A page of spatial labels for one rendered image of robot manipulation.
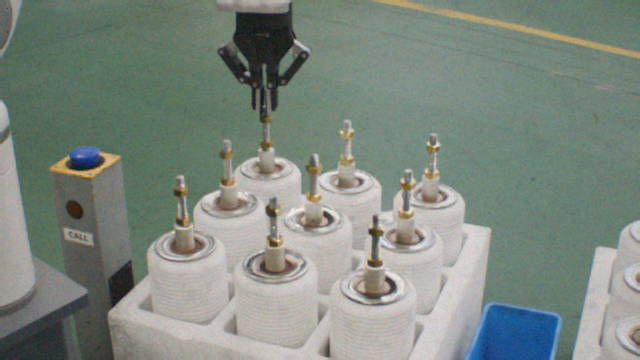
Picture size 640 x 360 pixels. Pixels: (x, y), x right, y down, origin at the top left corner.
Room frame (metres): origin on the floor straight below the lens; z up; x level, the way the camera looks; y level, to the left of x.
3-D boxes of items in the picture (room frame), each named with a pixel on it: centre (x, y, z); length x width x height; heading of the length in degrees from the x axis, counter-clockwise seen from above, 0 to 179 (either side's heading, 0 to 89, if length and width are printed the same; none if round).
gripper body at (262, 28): (1.09, 0.08, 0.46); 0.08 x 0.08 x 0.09
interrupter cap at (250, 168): (1.09, 0.08, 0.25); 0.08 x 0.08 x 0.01
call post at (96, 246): (0.97, 0.31, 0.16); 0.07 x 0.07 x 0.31; 69
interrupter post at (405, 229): (0.89, -0.10, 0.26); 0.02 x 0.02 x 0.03
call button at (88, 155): (0.97, 0.31, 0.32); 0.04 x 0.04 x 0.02
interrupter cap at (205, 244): (0.87, 0.17, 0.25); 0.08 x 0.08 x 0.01
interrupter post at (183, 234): (0.87, 0.17, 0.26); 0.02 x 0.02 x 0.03
